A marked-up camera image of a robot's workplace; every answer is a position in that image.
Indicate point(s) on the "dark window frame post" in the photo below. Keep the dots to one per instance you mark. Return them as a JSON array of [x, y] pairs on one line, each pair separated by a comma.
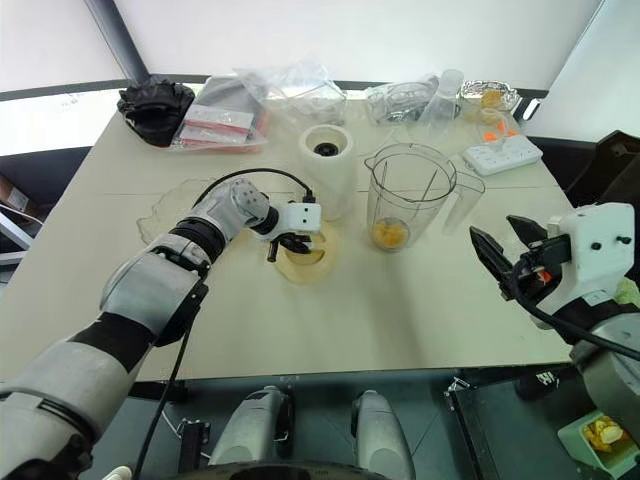
[[120, 45]]

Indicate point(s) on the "orange fruit pieces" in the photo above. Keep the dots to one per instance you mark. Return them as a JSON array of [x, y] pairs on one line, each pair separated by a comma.
[[390, 234]]

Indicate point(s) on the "green plastic bin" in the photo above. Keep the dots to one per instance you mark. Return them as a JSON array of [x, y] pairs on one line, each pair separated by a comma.
[[575, 440]]

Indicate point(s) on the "clear blender jar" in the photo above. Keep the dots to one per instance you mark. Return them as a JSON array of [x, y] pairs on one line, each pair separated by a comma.
[[410, 190]]

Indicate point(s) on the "crumpled clear plastic bag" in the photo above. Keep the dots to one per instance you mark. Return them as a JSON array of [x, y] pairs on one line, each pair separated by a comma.
[[295, 92]]

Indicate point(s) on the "white power strip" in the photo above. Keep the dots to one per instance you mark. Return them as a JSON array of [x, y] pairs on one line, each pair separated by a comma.
[[502, 157]]

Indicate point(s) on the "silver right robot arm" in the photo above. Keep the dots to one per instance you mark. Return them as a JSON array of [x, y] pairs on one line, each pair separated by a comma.
[[612, 365]]

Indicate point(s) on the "red white packs bag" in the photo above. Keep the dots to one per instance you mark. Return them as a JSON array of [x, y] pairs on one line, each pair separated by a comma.
[[217, 122]]

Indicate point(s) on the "black metal bracket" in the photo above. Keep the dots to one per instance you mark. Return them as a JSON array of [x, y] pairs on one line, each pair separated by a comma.
[[194, 447]]

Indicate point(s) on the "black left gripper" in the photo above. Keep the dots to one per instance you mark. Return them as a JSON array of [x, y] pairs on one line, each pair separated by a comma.
[[287, 236]]

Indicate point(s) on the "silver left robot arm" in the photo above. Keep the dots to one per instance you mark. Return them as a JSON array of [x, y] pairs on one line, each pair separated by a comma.
[[140, 295]]

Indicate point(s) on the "cream blender lid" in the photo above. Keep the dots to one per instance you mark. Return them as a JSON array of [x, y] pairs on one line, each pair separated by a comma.
[[312, 270]]

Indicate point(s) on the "clear plastic cup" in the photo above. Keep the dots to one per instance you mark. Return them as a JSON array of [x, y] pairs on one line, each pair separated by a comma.
[[442, 100]]

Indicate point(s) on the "black object with white print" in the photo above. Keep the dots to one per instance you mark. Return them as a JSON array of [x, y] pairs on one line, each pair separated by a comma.
[[540, 385]]

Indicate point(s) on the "orange plugs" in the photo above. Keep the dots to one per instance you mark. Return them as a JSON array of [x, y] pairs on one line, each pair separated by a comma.
[[491, 135]]

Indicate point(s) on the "silver foil tray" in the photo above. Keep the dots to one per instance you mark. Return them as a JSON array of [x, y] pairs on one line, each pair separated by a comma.
[[510, 92]]

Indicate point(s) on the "black flat tray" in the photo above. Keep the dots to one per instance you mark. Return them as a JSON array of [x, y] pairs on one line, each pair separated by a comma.
[[505, 435]]

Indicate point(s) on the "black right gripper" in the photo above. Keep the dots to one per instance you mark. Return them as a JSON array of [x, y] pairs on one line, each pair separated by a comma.
[[537, 265]]

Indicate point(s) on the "clear glass bowl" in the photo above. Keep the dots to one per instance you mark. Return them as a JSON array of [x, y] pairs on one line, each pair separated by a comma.
[[170, 205]]

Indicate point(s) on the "crumpled black bag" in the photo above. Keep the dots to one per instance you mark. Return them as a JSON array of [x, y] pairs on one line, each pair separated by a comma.
[[155, 112]]

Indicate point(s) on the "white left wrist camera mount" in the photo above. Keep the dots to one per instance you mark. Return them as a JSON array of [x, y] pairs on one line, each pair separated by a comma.
[[306, 217]]

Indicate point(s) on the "cream blender base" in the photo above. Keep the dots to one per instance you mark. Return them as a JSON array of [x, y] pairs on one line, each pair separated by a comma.
[[327, 175]]

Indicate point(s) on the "orange peels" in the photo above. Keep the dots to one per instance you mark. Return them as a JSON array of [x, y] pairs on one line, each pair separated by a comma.
[[607, 435]]

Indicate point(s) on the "grey rounded leg shell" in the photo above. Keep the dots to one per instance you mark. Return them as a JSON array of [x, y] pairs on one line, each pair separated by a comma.
[[250, 440], [380, 440]]

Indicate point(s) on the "dark chair back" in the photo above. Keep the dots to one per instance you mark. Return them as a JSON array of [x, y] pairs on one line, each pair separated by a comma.
[[610, 165]]

